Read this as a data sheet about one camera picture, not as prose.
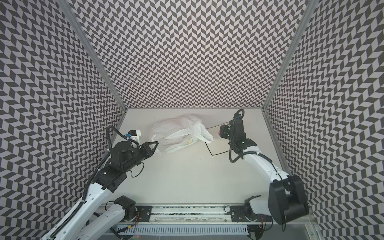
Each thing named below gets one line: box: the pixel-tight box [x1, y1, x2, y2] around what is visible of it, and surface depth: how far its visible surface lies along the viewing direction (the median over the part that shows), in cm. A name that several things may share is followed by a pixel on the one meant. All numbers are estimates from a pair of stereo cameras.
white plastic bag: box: [149, 114, 214, 154], surface depth 88 cm
